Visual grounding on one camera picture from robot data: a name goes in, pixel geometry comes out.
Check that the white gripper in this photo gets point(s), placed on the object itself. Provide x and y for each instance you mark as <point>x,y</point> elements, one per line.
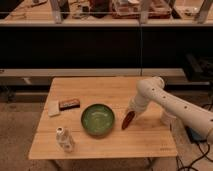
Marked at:
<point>137,105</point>

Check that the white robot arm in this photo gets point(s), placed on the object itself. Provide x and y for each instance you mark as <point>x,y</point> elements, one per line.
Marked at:
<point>152,89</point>

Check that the white ceramic cup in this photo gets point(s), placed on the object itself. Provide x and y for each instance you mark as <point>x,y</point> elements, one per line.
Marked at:
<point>167,118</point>

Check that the green ceramic bowl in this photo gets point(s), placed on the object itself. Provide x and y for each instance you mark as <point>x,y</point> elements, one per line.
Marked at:
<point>97,120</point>

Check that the wooden folding table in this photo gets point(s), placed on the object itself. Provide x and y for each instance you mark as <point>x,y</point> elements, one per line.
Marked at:
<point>145,137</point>

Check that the brown chocolate bar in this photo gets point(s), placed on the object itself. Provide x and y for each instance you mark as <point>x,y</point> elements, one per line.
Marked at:
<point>68,104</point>

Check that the small clear glass bottle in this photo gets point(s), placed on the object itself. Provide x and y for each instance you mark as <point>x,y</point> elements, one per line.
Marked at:
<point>64,139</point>

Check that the long workbench shelf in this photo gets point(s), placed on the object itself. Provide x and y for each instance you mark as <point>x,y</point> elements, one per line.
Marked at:
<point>104,37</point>

